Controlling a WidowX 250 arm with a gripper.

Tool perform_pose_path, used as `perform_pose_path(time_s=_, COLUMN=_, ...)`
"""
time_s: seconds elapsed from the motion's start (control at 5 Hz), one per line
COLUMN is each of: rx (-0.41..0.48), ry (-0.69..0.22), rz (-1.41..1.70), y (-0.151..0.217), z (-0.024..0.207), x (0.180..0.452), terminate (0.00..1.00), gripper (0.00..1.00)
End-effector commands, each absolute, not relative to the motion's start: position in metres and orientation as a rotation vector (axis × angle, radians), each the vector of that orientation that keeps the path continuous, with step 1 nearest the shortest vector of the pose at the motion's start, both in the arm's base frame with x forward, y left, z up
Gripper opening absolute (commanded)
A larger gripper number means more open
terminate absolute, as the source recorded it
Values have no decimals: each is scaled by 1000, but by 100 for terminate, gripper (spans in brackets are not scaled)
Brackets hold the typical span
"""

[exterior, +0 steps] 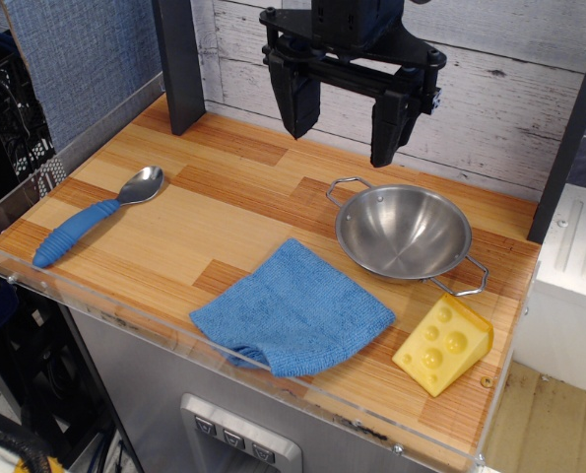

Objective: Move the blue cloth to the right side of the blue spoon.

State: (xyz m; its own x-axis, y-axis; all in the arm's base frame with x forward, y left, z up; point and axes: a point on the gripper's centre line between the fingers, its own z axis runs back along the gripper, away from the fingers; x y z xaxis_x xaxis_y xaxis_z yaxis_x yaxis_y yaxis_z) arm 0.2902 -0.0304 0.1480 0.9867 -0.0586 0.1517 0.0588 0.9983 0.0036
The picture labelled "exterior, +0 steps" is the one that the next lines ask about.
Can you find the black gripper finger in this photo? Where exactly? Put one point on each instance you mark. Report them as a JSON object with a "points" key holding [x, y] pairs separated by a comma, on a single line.
{"points": [[393, 118], [297, 95]]}

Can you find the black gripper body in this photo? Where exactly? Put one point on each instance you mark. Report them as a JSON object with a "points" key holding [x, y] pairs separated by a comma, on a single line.
{"points": [[360, 46]]}

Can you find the blue microfiber cloth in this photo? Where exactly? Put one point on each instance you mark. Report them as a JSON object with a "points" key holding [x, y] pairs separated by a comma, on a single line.
{"points": [[296, 314]]}

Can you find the yellow toy cheese wedge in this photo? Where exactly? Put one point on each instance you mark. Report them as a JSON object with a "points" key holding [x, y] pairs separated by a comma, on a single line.
{"points": [[449, 340]]}

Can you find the white ridged side unit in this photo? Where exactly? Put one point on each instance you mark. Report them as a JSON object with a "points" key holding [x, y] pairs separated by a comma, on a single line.
{"points": [[551, 336]]}

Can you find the black perforated crate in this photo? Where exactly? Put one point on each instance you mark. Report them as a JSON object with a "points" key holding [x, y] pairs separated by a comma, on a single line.
{"points": [[25, 141]]}

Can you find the stainless steel cabinet front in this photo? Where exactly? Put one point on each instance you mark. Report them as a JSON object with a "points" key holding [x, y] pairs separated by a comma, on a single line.
{"points": [[145, 375]]}

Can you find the silver button control panel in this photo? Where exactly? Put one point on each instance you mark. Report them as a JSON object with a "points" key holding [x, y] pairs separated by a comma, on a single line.
{"points": [[222, 441]]}

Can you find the steel bowl with handles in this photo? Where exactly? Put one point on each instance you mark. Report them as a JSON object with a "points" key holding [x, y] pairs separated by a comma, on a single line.
{"points": [[402, 232]]}

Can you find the dark grey left post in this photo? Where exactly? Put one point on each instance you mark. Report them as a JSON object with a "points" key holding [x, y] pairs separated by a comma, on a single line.
{"points": [[177, 41]]}

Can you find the dark grey post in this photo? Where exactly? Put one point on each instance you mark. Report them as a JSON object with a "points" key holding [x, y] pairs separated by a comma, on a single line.
{"points": [[177, 41], [561, 168]]}

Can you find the blue handled metal spoon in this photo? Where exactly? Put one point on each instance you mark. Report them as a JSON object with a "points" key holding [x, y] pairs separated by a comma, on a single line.
{"points": [[140, 188]]}

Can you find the dark grey right post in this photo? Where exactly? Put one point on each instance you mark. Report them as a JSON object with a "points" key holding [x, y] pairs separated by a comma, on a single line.
{"points": [[561, 168]]}

